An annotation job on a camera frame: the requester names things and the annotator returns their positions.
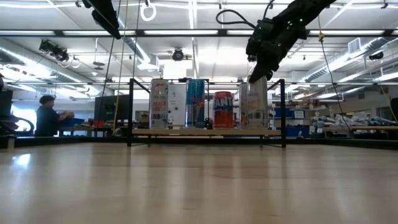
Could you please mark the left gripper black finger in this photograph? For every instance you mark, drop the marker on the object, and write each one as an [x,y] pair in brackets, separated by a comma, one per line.
[104,15]

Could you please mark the white Celsius Tropical Vibe can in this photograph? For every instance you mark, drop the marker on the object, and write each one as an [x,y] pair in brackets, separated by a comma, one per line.
[243,109]
[258,109]

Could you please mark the orange Fanta can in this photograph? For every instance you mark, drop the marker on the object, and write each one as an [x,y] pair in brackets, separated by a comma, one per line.
[223,110]

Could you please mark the silver blue Red Bull can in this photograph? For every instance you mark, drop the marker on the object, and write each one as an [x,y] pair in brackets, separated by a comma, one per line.
[195,104]

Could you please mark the white Celsius Peach Vibe can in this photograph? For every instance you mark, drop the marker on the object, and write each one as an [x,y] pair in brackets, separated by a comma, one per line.
[158,105]

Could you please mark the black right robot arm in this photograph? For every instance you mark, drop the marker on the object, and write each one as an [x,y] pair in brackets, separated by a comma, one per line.
[311,9]

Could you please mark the blue storage bin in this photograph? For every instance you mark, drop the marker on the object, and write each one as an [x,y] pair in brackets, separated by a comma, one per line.
[281,112]
[293,131]
[76,122]

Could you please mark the pile of white items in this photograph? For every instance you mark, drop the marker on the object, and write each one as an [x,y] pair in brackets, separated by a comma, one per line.
[351,119]

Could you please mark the white panel box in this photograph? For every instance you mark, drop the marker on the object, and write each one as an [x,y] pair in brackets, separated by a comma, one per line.
[176,105]

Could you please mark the black cabinet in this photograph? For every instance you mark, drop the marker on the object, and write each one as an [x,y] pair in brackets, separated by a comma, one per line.
[109,109]

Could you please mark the black ceiling speaker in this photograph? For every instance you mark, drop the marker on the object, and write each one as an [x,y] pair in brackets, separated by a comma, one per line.
[376,56]

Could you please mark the wooden workbench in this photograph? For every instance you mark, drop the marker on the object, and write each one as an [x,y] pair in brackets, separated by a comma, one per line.
[93,128]
[379,128]

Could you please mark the person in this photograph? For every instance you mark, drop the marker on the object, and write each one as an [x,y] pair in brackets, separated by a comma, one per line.
[46,121]

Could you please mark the round black ceiling camera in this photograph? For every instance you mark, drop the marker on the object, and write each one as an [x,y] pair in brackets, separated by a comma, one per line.
[178,55]

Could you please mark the wooden shelf with black frame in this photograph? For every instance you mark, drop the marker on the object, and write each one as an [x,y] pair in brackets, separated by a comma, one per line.
[205,132]

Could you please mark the black aluminium table frame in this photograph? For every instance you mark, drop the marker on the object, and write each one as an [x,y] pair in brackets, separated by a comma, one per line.
[342,143]

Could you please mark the small grey metal post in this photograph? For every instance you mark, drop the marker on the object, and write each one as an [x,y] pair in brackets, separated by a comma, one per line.
[11,141]

